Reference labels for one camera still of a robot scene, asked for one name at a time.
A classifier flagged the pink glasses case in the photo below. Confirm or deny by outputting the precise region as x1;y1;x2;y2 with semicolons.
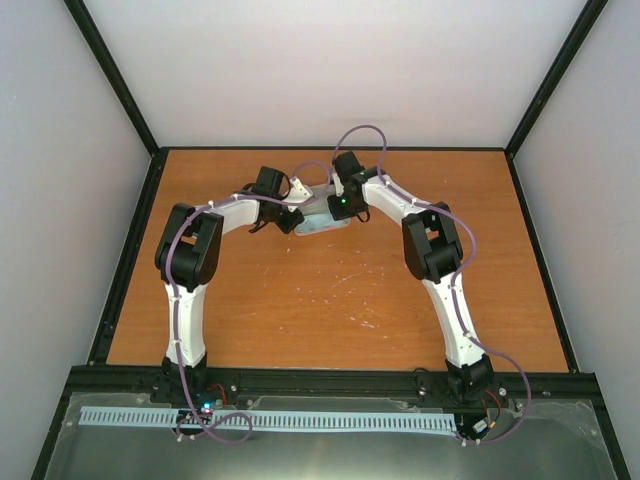
294;184;351;236

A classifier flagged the light blue cleaning cloth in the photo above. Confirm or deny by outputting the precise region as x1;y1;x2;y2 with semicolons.
301;213;333;230

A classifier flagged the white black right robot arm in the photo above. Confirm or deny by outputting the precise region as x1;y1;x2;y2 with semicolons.
328;151;494;403

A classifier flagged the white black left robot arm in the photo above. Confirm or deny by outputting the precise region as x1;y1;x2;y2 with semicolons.
154;167;314;403

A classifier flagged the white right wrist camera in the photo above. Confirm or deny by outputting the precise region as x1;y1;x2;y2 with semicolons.
333;177;344;197

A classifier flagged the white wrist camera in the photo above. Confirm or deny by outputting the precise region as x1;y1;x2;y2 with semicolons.
333;177;344;197
284;177;315;211

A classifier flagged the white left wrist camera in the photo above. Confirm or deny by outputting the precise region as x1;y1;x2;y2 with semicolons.
284;177;315;211

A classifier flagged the black aluminium frame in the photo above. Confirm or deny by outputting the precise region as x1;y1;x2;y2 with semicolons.
32;1;630;479

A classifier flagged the light blue slotted cable duct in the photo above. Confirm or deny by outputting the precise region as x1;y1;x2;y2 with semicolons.
77;406;456;436

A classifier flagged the metal base plate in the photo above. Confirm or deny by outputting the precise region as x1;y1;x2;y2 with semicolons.
43;394;616;479

